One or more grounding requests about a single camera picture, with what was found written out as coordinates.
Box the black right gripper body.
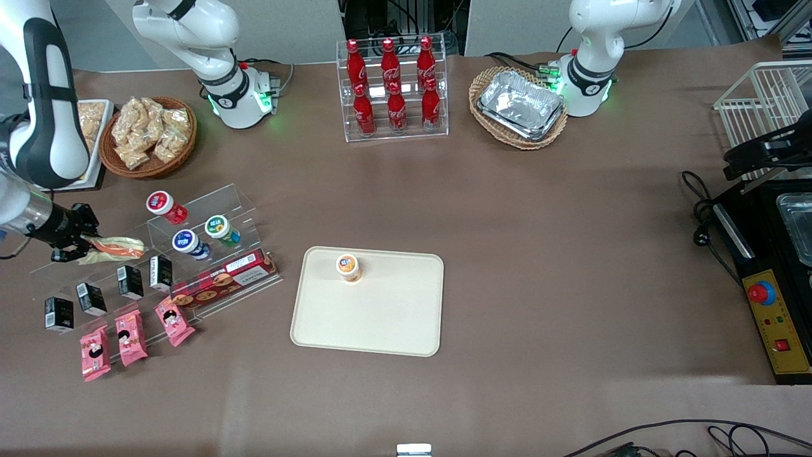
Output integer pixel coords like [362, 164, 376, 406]
[28, 203, 101, 250]

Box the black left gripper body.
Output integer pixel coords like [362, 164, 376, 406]
[763, 125, 812, 172]

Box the plastic sandwich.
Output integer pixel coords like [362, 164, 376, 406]
[76, 235, 146, 265]

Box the white rectangular snack tray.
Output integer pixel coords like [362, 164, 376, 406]
[75, 99, 115, 191]

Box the aluminium foil tray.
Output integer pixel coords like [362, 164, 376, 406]
[480, 69, 565, 131]
[476, 95, 566, 142]

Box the cream plastic serving tray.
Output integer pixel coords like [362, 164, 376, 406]
[290, 246, 445, 357]

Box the small black carton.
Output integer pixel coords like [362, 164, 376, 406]
[75, 282, 108, 317]
[116, 264, 145, 301]
[148, 255, 174, 293]
[44, 296, 75, 334]

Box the steel pan in machine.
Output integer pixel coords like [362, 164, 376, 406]
[776, 192, 812, 268]

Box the red lid drink bottle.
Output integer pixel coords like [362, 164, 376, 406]
[145, 190, 189, 226]

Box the black machine with yellow panel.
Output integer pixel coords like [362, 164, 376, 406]
[710, 178, 812, 386]

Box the clear bag of crackers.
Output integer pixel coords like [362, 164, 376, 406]
[115, 142, 151, 171]
[162, 108, 192, 135]
[154, 127, 189, 165]
[130, 97, 166, 150]
[112, 98, 143, 147]

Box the blue lid drink bottle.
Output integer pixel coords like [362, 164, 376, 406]
[171, 229, 212, 262]

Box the pink snack packet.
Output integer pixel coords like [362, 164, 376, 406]
[154, 295, 197, 348]
[79, 324, 112, 382]
[114, 308, 149, 368]

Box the dark brown wicker basket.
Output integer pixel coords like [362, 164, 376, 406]
[98, 96, 198, 180]

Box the clear acrylic stepped display stand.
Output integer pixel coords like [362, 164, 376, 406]
[28, 183, 284, 366]

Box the green lid drink bottle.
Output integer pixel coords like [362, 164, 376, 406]
[204, 215, 242, 249]

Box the red cookie box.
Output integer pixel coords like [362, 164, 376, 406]
[169, 248, 279, 310]

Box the orange lid yogurt cup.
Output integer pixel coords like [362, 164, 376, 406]
[335, 253, 363, 284]

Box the light tan wicker basket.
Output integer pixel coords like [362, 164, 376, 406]
[468, 65, 570, 152]

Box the red cola bottle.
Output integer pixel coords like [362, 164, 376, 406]
[416, 36, 438, 84]
[386, 81, 409, 133]
[380, 37, 402, 87]
[421, 77, 442, 130]
[352, 83, 377, 136]
[346, 39, 369, 88]

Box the clear acrylic bottle rack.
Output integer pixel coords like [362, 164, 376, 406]
[336, 34, 450, 144]

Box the white wire rack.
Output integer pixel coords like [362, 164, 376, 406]
[713, 60, 812, 183]

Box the black power cord with plug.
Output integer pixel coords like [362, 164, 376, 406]
[681, 169, 744, 288]

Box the grey cable at arm base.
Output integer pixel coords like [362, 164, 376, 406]
[244, 58, 296, 102]

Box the black cable at arm base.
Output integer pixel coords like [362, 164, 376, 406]
[485, 51, 560, 82]

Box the black cables bundle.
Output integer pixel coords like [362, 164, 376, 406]
[561, 418, 812, 457]

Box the black equipment with cables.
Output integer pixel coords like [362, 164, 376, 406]
[339, 0, 469, 40]

